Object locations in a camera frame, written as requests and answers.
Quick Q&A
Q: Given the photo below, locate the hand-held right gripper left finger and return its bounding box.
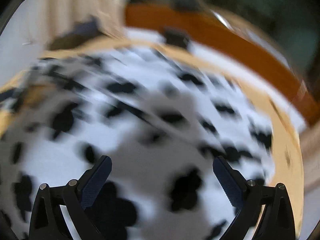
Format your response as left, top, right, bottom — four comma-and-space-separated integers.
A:
29, 155, 112, 240

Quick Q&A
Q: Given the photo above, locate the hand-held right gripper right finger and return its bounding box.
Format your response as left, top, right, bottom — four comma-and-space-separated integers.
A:
212, 155, 296, 240

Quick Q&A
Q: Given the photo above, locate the cow print fleece garment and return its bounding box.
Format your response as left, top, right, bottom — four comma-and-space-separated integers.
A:
0, 46, 274, 240

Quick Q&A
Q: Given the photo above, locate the tan paw print blanket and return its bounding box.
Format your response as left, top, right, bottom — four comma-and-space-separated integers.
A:
0, 35, 304, 238

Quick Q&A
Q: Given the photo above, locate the cream patterned curtain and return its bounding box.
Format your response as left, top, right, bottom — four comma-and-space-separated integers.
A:
47, 0, 130, 38
299, 125, 320, 193

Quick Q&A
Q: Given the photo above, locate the wooden window sill board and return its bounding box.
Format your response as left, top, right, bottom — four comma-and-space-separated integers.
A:
125, 4, 320, 125

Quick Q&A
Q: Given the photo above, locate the dark blue cloth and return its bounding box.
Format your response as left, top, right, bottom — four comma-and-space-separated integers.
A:
46, 16, 105, 52

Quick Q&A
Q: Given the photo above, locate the small black box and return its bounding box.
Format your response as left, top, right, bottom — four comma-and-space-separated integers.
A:
164, 27, 191, 50

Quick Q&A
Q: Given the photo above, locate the glass window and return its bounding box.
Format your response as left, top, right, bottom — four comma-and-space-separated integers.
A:
130, 0, 320, 80

